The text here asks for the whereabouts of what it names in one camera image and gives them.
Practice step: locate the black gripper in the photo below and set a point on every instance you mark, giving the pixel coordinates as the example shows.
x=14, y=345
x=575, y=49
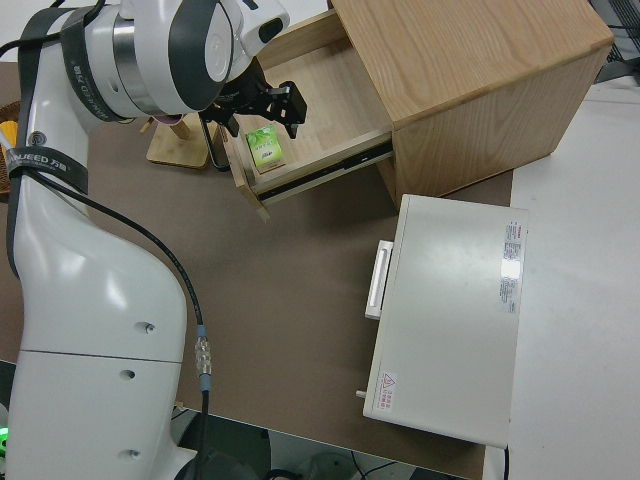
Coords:
x=294, y=105

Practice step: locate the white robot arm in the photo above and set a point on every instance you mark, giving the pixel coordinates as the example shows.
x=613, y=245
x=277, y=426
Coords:
x=75, y=300

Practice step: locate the small green tea box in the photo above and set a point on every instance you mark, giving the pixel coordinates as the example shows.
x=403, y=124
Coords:
x=264, y=147

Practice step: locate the wooden mug rack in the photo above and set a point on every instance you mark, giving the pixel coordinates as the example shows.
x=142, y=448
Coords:
x=175, y=152

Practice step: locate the pink mug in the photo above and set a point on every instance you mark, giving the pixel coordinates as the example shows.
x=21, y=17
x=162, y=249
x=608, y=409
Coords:
x=167, y=119

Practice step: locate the large brown table mat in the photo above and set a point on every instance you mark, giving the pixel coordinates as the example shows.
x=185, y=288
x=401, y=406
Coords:
x=300, y=275

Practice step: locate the light wooden cabinet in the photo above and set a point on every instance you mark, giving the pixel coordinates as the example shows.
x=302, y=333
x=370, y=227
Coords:
x=475, y=50

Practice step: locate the white toaster oven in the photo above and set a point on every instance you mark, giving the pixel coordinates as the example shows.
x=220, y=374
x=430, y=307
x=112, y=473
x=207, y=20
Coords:
x=450, y=310

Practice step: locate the yellow corn cob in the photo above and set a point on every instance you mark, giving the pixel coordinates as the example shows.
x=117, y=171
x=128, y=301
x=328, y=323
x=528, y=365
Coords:
x=7, y=129

